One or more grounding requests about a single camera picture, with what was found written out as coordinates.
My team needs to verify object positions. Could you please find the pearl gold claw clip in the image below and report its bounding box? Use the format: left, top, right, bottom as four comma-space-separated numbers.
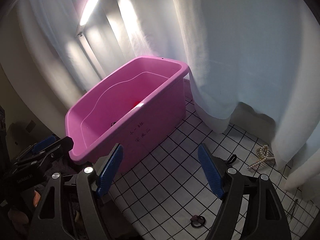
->
247, 145, 275, 170

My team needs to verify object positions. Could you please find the purple bead black hair tie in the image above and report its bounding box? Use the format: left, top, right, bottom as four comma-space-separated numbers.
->
189, 214, 206, 229

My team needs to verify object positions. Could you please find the black knotted hair tie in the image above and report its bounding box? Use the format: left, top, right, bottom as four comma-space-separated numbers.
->
224, 154, 238, 167

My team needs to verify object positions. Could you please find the brown snap hair clip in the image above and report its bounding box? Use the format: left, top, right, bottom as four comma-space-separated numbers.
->
287, 199, 298, 219

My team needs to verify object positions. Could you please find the person's left hand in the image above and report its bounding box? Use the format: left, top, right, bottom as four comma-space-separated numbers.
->
8, 189, 41, 226

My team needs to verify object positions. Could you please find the black grid white tablecloth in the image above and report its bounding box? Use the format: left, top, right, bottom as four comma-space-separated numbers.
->
110, 80, 319, 239

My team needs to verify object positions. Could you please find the pink plastic bin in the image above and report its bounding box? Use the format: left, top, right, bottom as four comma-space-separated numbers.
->
65, 56, 189, 173

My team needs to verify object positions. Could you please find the white curtain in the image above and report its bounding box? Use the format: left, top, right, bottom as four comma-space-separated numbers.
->
16, 0, 319, 200

